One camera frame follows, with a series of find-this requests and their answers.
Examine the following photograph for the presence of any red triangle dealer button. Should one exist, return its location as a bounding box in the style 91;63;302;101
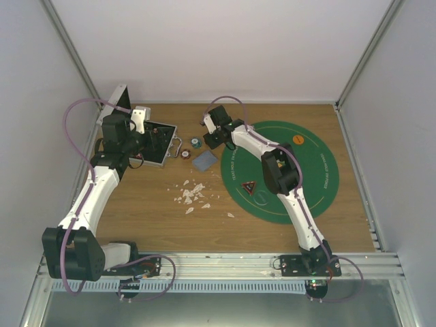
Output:
241;181;257;196

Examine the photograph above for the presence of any clear round button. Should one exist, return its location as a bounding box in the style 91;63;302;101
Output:
253;190;270;206

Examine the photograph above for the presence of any orange big blind button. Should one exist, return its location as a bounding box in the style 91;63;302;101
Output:
292;135;305;145

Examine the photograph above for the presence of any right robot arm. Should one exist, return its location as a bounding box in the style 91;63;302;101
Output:
201;106;332;276

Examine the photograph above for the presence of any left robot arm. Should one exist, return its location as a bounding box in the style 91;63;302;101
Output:
42;108;151;283

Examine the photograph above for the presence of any aluminium poker case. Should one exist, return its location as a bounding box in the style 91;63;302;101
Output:
95;84;182;169

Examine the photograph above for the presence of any green fifty chip stack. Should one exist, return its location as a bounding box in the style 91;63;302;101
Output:
190;137;202;149

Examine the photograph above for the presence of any blue playing card deck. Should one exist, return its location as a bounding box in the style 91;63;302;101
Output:
192;151;218;172

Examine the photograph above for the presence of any red hundred chip stack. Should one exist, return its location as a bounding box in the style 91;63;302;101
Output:
181;149;191;159

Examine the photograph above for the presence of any round green poker mat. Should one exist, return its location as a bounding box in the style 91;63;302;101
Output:
221;121;340;224

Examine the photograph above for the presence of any white debris pile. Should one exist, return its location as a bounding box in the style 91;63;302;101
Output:
165;178;236;218

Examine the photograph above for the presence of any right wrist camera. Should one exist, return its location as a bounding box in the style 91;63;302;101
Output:
202;114;217;135

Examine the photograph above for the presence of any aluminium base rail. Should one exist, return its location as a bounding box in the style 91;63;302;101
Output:
38;252;405;300

